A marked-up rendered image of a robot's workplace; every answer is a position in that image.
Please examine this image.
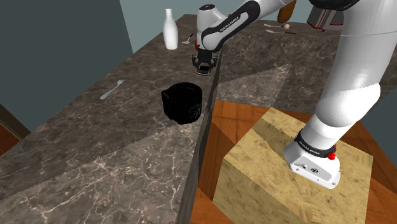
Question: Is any brown wooden rounded thing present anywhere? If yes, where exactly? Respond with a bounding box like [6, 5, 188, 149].
[277, 0, 298, 24]

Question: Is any white bottle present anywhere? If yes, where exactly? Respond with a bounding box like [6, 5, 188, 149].
[162, 8, 179, 51]

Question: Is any small silver black-handled spatula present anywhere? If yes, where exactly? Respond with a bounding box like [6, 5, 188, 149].
[181, 32, 195, 45]

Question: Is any grey and red appliance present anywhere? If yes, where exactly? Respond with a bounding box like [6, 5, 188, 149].
[306, 6, 345, 32]

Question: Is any wood pattern robot stand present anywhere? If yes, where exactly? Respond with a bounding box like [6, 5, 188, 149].
[212, 106, 375, 224]

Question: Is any black mug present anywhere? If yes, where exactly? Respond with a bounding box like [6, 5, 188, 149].
[160, 81, 204, 125]

